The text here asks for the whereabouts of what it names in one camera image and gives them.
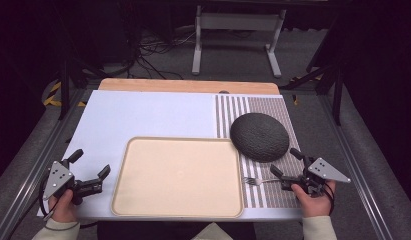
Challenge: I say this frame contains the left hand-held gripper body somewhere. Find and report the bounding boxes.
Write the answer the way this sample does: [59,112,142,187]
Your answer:
[42,160,104,206]

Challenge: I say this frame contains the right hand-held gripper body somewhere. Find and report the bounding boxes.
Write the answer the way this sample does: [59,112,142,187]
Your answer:
[280,157,352,198]

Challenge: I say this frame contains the silver metal fork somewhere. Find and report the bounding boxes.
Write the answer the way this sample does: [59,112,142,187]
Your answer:
[242,176,283,187]

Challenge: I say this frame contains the person's right hand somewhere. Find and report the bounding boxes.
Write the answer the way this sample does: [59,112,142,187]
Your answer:
[290,179,337,219]

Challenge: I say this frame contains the person's left hand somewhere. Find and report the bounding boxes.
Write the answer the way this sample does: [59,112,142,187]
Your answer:
[47,189,81,224]

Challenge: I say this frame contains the dark round textured plate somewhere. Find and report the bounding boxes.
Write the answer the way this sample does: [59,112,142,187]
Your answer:
[229,112,291,164]

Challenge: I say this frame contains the striped grey placemat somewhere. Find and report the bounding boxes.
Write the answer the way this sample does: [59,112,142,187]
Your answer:
[215,94,306,210]

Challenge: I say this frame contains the yellow black floor tape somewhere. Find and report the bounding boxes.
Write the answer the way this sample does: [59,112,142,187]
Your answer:
[42,81,88,109]

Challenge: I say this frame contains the black tripod stand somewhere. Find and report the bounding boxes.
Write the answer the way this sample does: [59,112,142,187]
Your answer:
[57,56,109,122]
[279,16,346,127]

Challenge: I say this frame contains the white table sheet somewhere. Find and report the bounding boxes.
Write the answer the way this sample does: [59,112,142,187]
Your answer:
[36,89,305,223]

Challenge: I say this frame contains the person's dark lap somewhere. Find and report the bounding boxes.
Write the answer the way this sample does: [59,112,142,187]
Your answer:
[96,221,258,240]

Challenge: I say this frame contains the beige rectangular tray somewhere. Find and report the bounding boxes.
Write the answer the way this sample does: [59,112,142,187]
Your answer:
[110,135,245,220]

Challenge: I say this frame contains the light cloth piece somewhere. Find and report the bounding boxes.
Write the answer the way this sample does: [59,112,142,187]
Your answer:
[190,222,235,240]

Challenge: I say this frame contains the white metal stand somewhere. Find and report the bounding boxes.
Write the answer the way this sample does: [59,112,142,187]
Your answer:
[191,4,287,80]

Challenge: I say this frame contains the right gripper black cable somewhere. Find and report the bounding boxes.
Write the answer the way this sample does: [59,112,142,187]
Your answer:
[322,181,337,215]

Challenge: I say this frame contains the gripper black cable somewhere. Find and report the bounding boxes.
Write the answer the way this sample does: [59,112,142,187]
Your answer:
[38,173,61,222]
[322,181,337,215]

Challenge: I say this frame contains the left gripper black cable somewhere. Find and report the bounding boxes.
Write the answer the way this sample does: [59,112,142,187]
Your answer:
[38,173,61,222]

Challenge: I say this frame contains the aluminium frame rail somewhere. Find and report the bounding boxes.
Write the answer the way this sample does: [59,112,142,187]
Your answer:
[316,94,396,240]
[0,87,91,240]

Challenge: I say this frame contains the black floor cables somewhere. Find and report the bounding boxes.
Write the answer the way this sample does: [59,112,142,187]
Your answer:
[134,28,198,81]

